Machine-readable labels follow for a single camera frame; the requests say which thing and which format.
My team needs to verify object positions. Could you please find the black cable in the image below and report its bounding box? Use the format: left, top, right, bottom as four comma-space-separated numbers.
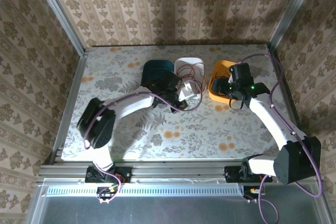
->
215, 65, 233, 80
214, 68, 232, 82

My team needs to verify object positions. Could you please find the slotted cable duct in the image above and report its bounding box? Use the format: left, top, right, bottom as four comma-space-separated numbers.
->
44, 183, 244, 197

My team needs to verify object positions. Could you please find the white plastic bin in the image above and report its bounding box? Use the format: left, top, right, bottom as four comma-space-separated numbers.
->
174, 56, 207, 98

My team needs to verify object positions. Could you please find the black cable connector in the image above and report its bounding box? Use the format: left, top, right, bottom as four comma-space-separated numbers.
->
96, 186, 119, 205
243, 186, 266, 204

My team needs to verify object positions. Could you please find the floral tablecloth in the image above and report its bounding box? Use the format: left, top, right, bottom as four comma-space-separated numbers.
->
60, 44, 299, 161

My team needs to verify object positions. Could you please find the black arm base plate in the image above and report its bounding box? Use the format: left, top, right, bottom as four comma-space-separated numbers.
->
224, 165, 273, 183
85, 165, 132, 184

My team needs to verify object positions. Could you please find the grey metal sheet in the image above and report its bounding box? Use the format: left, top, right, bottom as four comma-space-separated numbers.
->
25, 178, 333, 224

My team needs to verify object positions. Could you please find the orange plastic bin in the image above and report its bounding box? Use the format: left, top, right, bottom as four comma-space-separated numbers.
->
207, 59, 238, 103

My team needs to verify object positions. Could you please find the teal plastic bin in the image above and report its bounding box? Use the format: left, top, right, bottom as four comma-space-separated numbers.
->
141, 59, 176, 96

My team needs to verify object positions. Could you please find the aluminium side rail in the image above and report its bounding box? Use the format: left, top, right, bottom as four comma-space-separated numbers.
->
48, 48, 89, 166
267, 45, 317, 164

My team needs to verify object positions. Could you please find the aluminium frame post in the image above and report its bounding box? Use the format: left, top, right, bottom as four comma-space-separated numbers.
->
30, 0, 87, 56
267, 0, 321, 51

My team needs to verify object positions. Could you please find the aluminium cross rail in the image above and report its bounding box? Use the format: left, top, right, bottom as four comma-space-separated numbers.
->
36, 163, 322, 184

